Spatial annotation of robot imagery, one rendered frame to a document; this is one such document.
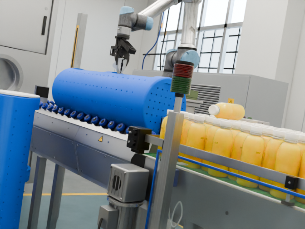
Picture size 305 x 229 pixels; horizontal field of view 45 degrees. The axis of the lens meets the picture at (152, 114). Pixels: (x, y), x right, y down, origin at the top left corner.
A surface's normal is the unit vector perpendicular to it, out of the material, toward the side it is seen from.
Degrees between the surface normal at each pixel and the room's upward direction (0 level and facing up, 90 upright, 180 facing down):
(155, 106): 90
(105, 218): 90
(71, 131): 71
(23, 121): 90
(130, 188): 90
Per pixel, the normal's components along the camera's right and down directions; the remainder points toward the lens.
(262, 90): 0.51, 0.12
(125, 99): -0.72, -0.17
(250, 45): -0.85, -0.11
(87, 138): -0.64, -0.40
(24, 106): 0.71, 0.14
